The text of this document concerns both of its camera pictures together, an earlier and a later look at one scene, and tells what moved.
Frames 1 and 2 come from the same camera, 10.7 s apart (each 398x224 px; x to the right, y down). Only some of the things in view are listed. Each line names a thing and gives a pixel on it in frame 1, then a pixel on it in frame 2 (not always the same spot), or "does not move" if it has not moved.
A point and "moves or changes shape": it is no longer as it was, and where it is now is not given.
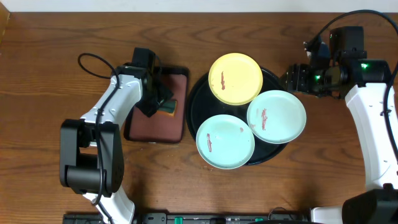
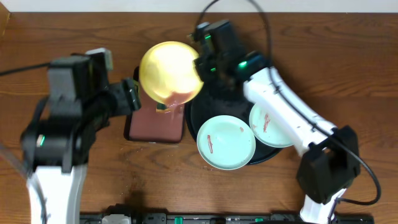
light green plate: (276, 117) does not move
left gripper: (158, 98) to (130, 94)
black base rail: (195, 218) does not move
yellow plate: (235, 79) moves or changes shape
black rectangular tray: (139, 127) does not move
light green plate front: (225, 141) does not move
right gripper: (296, 79) to (199, 63)
